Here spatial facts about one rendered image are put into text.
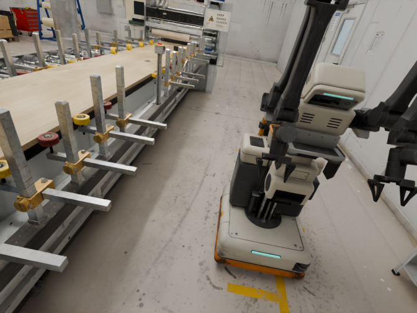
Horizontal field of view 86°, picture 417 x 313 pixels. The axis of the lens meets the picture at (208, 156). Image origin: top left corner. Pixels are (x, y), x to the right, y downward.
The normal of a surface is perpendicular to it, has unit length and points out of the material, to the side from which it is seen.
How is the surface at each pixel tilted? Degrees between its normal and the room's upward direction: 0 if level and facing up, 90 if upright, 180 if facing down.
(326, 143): 90
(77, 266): 0
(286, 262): 90
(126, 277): 0
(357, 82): 43
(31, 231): 0
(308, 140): 90
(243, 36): 90
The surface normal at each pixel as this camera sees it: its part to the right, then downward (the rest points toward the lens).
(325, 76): 0.03, -0.27
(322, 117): -0.14, 0.62
